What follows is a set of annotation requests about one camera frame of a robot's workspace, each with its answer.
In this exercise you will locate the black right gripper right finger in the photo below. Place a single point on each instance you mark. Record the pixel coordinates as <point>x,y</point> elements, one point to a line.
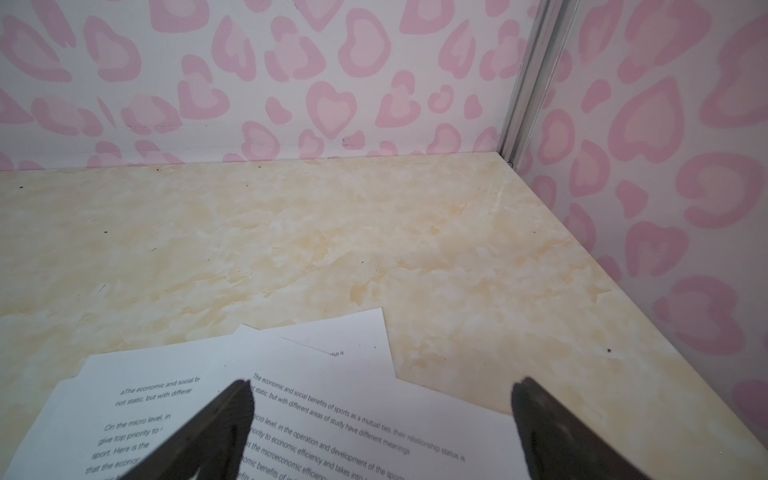
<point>557,444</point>

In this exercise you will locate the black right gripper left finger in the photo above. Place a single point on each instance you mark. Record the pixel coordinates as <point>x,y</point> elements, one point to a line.
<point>209,446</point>

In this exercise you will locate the printed paper sheet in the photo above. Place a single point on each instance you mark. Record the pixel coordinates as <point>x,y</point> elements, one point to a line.
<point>120,407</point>
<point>359,338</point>
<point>322,417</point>

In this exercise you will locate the aluminium corner post right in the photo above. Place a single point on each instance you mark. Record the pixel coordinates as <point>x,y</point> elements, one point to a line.
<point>547,38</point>

